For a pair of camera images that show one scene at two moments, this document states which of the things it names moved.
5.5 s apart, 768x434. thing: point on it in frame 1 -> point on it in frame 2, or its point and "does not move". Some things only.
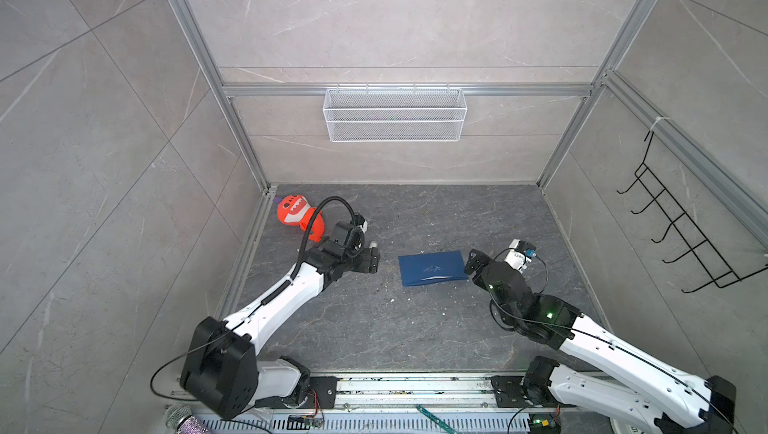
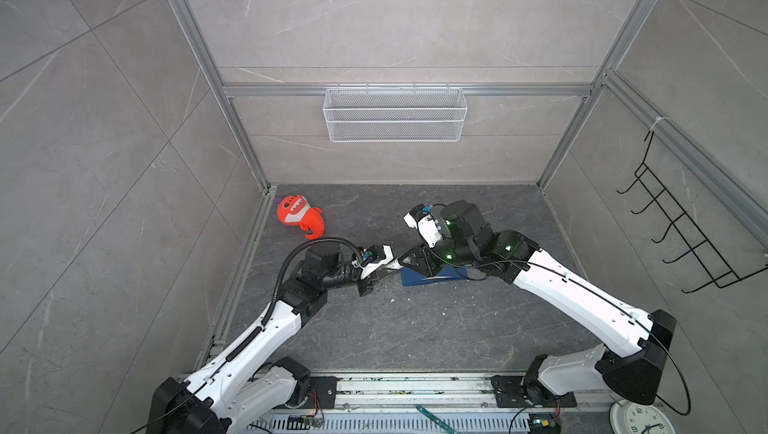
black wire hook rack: [711, 265] does not move
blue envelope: [431, 268] does not move
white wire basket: [393, 115] does not move
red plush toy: [295, 210] does not move
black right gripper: [473, 266] -> [426, 263]
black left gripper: [370, 261] -> [367, 282]
